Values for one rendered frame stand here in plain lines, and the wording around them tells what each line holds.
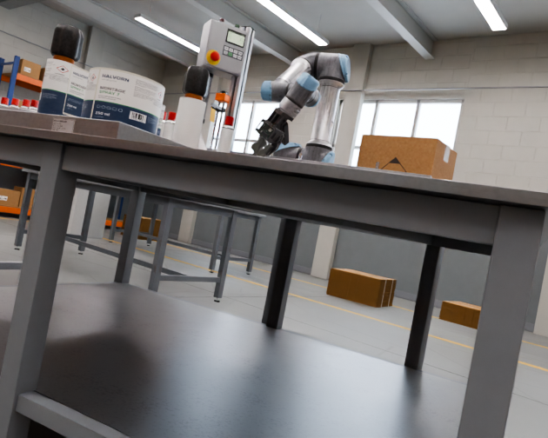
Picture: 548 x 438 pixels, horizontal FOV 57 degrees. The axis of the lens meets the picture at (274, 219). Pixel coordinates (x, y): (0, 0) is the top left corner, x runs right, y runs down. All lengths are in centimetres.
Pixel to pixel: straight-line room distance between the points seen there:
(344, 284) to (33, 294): 486
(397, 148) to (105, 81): 106
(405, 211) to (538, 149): 624
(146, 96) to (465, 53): 662
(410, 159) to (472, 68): 574
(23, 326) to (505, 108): 662
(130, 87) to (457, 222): 88
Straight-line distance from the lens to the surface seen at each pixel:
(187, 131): 168
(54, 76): 164
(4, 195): 909
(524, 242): 80
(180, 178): 103
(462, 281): 704
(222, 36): 217
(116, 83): 137
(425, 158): 188
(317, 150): 214
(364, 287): 579
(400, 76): 797
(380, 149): 196
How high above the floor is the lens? 72
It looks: level
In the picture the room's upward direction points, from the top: 11 degrees clockwise
